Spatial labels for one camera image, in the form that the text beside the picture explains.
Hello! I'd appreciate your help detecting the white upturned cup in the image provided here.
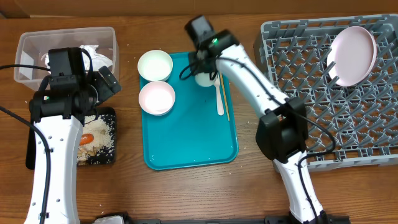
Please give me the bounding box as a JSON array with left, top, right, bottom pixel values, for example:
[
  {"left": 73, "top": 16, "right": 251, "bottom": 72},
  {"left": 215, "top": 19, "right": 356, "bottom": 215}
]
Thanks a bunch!
[{"left": 195, "top": 73, "right": 216, "bottom": 87}]

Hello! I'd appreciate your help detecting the light green bowl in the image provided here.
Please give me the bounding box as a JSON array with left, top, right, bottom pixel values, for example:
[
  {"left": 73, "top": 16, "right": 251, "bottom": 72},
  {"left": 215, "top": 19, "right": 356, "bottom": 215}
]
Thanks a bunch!
[{"left": 137, "top": 50, "right": 173, "bottom": 82}]

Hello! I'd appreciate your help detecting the orange carrot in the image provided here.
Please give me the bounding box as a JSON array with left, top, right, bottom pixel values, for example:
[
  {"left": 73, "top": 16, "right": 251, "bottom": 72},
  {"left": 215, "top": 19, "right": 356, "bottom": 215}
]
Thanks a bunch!
[{"left": 80, "top": 133, "right": 94, "bottom": 146}]

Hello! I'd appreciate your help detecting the pink round plate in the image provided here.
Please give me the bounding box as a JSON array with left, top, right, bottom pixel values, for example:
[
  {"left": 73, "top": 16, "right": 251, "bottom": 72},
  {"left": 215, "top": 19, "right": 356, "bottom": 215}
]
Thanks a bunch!
[{"left": 327, "top": 26, "right": 377, "bottom": 86}]

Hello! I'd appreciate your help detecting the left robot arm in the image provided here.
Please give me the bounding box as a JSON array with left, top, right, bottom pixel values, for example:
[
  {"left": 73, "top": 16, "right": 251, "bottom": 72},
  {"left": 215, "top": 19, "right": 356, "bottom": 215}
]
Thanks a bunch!
[{"left": 25, "top": 47, "right": 121, "bottom": 223}]

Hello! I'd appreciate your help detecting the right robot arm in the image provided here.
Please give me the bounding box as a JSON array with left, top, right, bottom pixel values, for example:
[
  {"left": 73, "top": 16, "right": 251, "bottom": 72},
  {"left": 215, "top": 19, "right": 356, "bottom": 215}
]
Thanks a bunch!
[{"left": 185, "top": 16, "right": 329, "bottom": 223}]

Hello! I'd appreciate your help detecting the grey dishwasher rack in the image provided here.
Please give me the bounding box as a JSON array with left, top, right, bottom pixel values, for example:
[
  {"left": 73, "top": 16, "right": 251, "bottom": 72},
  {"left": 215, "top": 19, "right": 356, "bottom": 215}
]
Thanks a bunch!
[{"left": 254, "top": 14, "right": 397, "bottom": 171}]

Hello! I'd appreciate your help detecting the large crumpled white tissue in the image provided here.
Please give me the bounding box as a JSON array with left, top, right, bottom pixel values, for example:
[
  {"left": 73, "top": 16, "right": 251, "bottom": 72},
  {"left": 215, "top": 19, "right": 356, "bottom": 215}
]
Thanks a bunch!
[{"left": 80, "top": 45, "right": 113, "bottom": 72}]

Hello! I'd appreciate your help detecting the wooden chopstick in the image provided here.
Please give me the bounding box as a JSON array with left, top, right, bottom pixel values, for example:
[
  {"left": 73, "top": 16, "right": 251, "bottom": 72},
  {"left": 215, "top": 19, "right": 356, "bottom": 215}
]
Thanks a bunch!
[{"left": 219, "top": 72, "right": 230, "bottom": 121}]

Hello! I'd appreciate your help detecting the spilled white rice pile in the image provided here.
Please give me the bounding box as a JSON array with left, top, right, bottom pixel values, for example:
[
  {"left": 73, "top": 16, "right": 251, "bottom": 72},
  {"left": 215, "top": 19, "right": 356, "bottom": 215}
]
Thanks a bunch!
[{"left": 77, "top": 114, "right": 115, "bottom": 164}]

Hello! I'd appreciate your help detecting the white plastic fork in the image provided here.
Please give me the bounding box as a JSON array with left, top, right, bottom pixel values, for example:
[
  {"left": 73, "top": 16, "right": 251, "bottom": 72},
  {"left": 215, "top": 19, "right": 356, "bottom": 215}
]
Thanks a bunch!
[{"left": 214, "top": 76, "right": 224, "bottom": 116}]

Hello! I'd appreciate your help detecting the black plastic tray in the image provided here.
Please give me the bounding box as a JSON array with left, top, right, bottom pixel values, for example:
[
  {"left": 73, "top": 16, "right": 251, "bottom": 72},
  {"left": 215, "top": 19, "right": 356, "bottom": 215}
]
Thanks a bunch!
[{"left": 25, "top": 106, "right": 118, "bottom": 170}]

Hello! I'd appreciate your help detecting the small crumpled white tissue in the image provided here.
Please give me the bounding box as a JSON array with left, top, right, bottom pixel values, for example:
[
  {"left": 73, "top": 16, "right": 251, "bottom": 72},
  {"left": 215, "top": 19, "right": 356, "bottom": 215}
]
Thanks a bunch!
[{"left": 41, "top": 53, "right": 50, "bottom": 68}]

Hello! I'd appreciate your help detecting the teal serving tray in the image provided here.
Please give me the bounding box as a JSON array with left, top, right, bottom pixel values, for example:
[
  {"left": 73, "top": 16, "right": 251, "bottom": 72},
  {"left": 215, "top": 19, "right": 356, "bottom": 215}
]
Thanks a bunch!
[{"left": 142, "top": 52, "right": 239, "bottom": 170}]

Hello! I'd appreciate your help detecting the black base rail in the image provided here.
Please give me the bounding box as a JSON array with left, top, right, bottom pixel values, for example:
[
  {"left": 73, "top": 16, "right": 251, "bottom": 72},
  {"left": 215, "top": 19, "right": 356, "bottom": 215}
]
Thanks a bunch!
[{"left": 126, "top": 215, "right": 351, "bottom": 224}]

